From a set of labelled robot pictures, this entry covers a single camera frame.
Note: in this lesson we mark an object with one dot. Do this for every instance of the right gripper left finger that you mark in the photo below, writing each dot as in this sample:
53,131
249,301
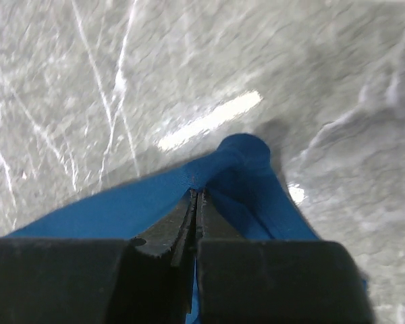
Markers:
146,279

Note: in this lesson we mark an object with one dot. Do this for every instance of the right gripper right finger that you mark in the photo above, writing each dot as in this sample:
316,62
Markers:
273,281

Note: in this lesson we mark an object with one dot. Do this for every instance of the blue t-shirt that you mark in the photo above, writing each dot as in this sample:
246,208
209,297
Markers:
237,176

